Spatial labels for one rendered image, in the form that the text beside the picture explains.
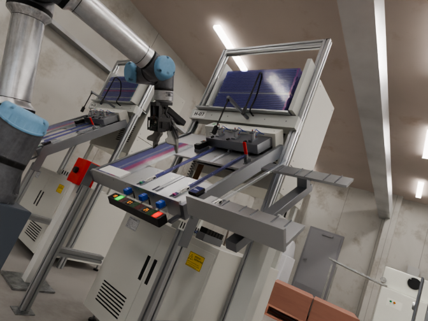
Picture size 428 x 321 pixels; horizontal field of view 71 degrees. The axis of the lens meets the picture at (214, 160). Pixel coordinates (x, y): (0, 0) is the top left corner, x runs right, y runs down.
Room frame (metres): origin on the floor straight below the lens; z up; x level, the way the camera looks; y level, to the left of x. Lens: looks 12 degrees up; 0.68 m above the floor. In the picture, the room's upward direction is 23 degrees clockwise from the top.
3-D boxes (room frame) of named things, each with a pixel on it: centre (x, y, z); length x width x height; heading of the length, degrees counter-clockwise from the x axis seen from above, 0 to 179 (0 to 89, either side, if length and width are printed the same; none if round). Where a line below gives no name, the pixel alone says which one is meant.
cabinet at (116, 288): (1.80, -0.12, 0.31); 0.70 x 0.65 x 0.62; 48
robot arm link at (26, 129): (0.78, 0.50, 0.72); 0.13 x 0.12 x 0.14; 40
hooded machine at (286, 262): (7.62, -2.47, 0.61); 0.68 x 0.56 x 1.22; 144
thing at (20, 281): (1.93, 0.72, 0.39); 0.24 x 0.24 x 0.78; 48
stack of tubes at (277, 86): (1.67, -0.09, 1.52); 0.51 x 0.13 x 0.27; 48
